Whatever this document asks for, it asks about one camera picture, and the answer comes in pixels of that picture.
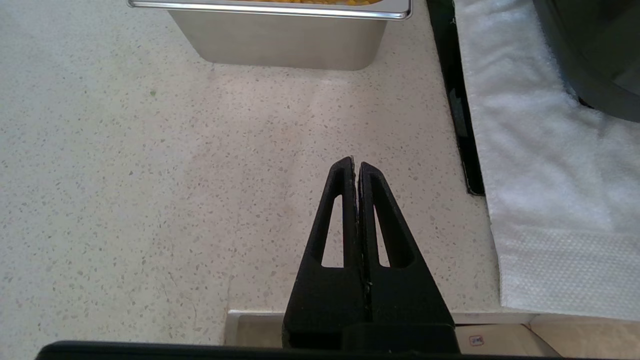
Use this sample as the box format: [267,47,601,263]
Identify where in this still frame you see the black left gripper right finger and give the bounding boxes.
[342,161,461,352]

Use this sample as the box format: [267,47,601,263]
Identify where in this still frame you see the black rice cooker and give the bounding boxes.
[532,0,640,124]

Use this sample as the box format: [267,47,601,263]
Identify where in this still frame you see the beige cardboard box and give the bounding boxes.
[452,322,640,359]

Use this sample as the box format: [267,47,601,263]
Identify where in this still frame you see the stainless steel tray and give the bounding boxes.
[126,0,414,71]

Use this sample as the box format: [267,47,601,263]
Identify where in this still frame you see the yellow corn kernels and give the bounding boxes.
[260,0,381,6]

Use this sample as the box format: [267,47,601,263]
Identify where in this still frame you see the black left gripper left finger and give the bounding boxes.
[282,156,372,349]

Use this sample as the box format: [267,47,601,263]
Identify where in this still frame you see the white towel under cooker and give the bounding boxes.
[452,0,640,322]

